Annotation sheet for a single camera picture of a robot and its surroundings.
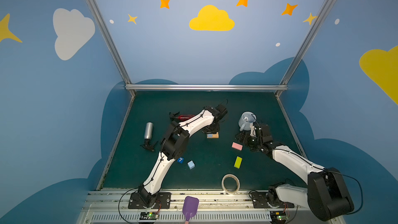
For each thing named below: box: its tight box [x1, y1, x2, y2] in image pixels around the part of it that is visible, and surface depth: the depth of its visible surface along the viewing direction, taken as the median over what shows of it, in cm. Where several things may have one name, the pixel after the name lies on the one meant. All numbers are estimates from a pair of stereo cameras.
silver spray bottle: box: [139, 121, 159, 152], surface depth 97 cm
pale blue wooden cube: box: [187, 159, 196, 170], surface depth 86 cm
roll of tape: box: [221, 173, 240, 195], surface depth 80 cm
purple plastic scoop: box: [182, 196, 200, 224], surface depth 74 cm
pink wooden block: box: [231, 142, 244, 151], surface depth 95 cm
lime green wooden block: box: [233, 156, 243, 170], surface depth 88 cm
